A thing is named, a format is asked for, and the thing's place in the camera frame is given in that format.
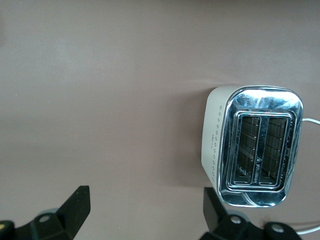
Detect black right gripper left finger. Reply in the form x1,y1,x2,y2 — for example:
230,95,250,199
14,185,91,240

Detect white toaster power cable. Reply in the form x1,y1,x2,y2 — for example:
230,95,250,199
294,117,320,235

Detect brown table cover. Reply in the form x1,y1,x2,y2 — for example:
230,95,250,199
0,0,320,240

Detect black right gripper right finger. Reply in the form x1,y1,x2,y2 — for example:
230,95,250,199
201,186,304,240

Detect silver and cream toaster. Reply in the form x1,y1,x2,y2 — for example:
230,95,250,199
201,85,304,208

